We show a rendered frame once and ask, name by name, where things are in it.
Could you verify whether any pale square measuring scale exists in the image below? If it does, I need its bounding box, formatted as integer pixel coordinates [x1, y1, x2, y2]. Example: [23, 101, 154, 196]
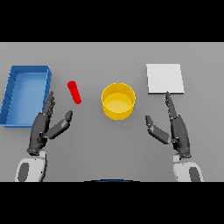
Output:
[145, 63, 186, 95]

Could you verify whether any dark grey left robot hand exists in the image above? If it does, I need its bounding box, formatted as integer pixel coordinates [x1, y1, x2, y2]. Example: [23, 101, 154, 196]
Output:
[26, 90, 74, 157]

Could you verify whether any red beaker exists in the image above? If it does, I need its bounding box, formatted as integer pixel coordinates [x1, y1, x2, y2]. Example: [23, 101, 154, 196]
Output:
[66, 80, 82, 105]

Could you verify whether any yellow bowl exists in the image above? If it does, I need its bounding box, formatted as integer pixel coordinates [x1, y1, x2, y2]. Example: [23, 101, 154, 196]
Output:
[101, 82, 137, 121]

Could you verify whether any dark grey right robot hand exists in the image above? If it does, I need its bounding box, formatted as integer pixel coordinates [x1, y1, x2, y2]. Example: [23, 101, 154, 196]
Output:
[144, 91, 193, 160]

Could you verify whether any blue tray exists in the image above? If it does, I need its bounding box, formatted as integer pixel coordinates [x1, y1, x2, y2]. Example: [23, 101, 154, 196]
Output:
[0, 65, 53, 129]

